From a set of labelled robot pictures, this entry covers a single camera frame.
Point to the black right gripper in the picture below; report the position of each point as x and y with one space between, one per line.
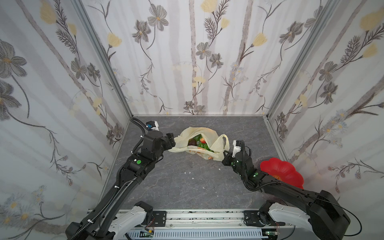
227 160

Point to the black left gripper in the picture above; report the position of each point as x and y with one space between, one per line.
169 141

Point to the pale yellow plastic bag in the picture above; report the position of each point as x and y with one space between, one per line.
218 144

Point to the red flower-shaped plastic bowl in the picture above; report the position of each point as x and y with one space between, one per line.
283 171

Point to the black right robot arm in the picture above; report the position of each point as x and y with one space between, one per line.
327 219

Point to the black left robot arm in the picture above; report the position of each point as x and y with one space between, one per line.
102 222

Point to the dark brown fake fruit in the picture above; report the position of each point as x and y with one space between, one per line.
192 142

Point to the green fake grape bunch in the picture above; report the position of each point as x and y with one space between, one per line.
200 145

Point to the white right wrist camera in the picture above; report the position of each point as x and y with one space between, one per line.
237 147

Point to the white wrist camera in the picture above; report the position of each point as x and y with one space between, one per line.
237 147
152 126

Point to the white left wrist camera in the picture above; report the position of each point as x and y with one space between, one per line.
152 126

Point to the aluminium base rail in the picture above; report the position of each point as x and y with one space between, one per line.
227 224

